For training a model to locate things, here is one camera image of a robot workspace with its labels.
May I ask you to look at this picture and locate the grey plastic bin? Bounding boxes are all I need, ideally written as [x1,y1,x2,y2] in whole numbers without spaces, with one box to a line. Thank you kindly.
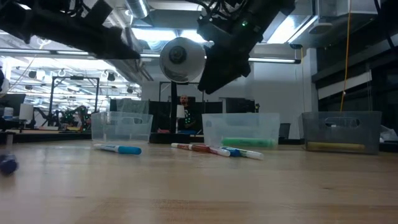
[301,111,382,156]

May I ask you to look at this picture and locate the black table frame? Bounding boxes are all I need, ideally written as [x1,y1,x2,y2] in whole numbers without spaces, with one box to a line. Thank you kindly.
[12,133,91,144]

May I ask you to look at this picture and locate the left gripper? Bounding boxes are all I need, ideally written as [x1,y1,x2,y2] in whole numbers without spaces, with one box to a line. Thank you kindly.
[18,9,141,60]

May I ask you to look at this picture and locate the red Expo marker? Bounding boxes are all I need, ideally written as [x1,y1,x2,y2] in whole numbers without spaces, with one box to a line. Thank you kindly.
[188,144,231,157]

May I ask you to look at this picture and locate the brown Expo marker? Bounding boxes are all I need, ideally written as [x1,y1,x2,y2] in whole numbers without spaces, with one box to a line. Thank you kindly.
[170,142,213,154]

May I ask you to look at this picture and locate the long ceiling light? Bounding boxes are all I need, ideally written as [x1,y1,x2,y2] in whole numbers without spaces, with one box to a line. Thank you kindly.
[139,52,301,65]

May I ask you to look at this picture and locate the silver ventilation duct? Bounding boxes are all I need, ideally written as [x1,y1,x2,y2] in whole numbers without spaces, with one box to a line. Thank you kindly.
[125,0,150,19]

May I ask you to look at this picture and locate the person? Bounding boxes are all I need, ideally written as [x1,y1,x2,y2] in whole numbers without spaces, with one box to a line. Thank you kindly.
[177,95,195,131]

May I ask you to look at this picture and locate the thin yellow marker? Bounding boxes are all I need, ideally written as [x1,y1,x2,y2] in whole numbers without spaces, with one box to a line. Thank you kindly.
[307,141,366,152]

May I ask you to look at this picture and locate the navy Expo marker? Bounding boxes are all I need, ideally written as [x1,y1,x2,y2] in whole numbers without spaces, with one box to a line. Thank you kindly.
[0,153,19,175]

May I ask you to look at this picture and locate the dark computer monitor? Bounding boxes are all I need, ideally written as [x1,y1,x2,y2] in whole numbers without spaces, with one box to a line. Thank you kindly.
[0,93,27,121]

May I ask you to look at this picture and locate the white cylinder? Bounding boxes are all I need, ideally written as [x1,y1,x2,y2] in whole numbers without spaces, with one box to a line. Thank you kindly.
[19,103,34,121]

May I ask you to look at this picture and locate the black metal rig frame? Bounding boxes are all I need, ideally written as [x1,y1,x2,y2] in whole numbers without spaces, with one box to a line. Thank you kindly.
[49,75,100,119]
[159,81,205,103]

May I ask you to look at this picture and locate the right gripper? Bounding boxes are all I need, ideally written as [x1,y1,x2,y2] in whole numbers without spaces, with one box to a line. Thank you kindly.
[198,21,265,95]

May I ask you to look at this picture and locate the crumpled clear plastic bag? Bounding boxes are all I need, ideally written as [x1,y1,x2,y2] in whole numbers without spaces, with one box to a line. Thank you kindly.
[381,125,398,142]

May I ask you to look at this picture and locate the yellow power cable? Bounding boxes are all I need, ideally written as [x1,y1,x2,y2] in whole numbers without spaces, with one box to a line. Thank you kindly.
[339,0,352,113]

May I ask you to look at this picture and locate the green highlighter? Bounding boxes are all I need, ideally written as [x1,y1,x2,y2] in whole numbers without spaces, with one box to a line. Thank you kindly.
[221,137,277,149]

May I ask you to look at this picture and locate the light blue Expo marker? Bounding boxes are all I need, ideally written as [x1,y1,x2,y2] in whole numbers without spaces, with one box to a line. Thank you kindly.
[92,143,142,156]

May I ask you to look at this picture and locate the clear plastic bin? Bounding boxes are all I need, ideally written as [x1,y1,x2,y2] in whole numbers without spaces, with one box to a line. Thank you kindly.
[201,112,280,149]
[90,111,154,143]

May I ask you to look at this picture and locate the green Expo marker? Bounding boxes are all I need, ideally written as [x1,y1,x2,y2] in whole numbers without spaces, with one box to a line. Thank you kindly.
[231,147,265,161]

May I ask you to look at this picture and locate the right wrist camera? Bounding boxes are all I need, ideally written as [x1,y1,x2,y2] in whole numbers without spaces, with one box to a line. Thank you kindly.
[197,17,220,43]

